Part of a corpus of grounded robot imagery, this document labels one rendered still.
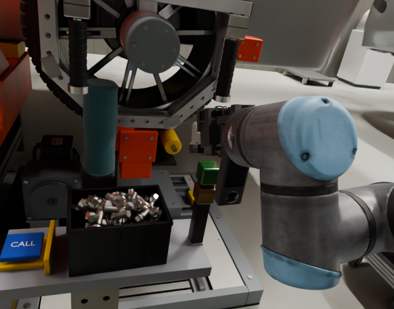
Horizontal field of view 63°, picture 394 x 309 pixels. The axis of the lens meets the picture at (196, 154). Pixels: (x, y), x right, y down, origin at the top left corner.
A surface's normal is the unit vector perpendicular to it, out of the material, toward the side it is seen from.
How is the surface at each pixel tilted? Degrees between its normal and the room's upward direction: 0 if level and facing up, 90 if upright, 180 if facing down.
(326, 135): 60
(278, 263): 86
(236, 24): 90
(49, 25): 90
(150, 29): 90
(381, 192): 54
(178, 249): 0
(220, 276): 0
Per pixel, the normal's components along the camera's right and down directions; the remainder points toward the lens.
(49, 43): 0.27, 0.46
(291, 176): -0.46, 0.06
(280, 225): -0.69, 0.07
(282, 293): 0.14, -0.89
